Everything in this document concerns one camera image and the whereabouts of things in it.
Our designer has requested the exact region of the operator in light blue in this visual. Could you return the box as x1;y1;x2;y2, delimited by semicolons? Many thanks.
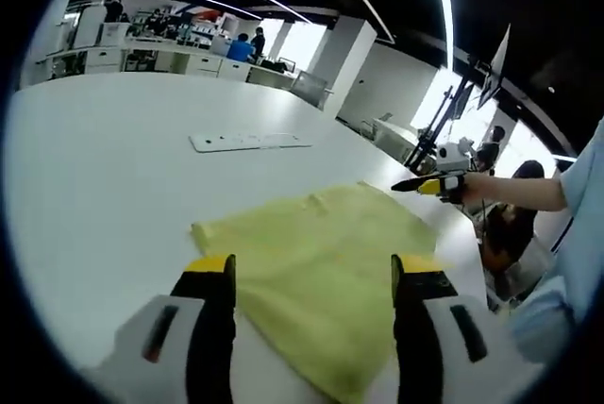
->
512;115;604;367

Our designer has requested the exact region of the person's right hand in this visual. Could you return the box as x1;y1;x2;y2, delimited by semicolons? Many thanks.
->
460;172;492;202

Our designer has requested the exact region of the row of white cabinets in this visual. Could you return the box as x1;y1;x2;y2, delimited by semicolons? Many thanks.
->
37;46;294;92

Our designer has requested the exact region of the white side desk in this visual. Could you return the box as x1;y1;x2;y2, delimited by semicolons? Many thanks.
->
362;113;426;164

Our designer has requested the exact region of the white template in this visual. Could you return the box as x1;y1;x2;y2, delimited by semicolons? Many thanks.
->
188;131;313;154

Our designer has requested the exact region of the yellow-green garment with dark sleeves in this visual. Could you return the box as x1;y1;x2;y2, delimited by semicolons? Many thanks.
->
190;180;454;404

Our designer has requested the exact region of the black tripod stand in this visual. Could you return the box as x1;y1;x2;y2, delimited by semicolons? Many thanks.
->
405;85;467;174

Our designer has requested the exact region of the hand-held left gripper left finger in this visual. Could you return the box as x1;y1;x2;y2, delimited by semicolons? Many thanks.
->
92;252;237;404

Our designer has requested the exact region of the mounted flat monitor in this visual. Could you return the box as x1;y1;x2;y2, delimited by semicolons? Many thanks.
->
478;24;512;110

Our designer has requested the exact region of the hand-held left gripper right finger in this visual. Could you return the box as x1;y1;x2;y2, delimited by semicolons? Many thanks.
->
390;252;548;404

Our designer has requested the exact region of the bright ceiling light strip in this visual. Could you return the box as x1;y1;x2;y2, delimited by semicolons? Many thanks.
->
428;0;457;71

